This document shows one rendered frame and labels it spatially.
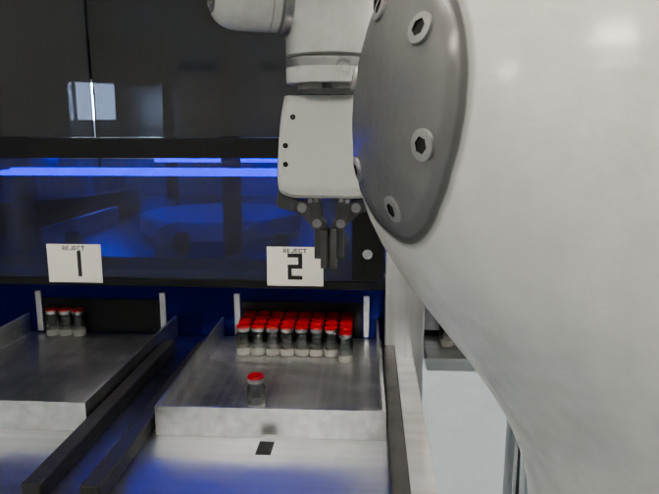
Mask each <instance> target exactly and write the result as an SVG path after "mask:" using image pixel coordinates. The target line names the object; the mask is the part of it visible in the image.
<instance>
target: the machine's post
mask: <svg viewBox="0 0 659 494"><path fill-rule="evenodd" d="M384 258H385V273H384V280H385V290H384V299H383V345H393V346H395V354H396V358H413V359H414V363H415V368H416V374H417V379H418V383H419V389H420V394H421V400H422V401H423V367H424V334H425V305H424V304H423V302H422V301H421V300H420V299H419V297H418V296H417V295H416V294H415V292H414V291H413V290H412V288H411V287H410V285H409V284H408V283H407V281H406V280H405V278H404V277H403V276H402V274H401V273H400V271H399V270H398V268H397V267H396V265H395V264H394V263H393V261H392V260H391V258H390V257H389V255H388V253H387V252H386V250H385V248H384Z"/></svg>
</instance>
